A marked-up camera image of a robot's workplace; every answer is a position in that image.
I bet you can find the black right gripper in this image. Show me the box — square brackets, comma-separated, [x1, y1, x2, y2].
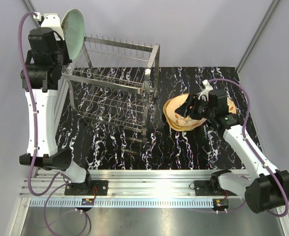
[174, 94, 215, 120]

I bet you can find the peach bird plate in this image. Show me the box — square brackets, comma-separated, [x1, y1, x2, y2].
[163, 89, 237, 131]

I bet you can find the mint green flower plate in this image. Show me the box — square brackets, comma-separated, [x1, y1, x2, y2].
[61, 9, 85, 60]

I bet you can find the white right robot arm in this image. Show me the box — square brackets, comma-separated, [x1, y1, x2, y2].
[175, 89, 289, 217]

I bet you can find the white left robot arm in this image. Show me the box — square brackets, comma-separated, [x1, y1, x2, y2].
[18, 9, 93, 195]

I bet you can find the stainless steel dish rack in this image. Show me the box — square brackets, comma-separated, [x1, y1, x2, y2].
[63, 35, 161, 138]

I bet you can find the wooden plate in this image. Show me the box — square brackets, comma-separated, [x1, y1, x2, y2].
[163, 97, 198, 131]

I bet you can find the black marble pattern mat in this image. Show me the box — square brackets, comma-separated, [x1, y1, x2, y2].
[56, 67, 247, 170]

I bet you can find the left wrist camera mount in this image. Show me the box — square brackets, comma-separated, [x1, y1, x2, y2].
[33, 12, 64, 37]

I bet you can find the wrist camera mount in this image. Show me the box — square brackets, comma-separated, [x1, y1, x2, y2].
[198, 80, 213, 102]
[33, 12, 64, 37]

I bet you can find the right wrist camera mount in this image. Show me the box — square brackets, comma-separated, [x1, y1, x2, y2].
[198, 80, 213, 102]

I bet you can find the aluminium mounting rail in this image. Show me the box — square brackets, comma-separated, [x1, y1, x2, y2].
[18, 169, 248, 208]

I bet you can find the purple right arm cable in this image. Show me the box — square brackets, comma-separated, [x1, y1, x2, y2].
[191, 78, 289, 217]

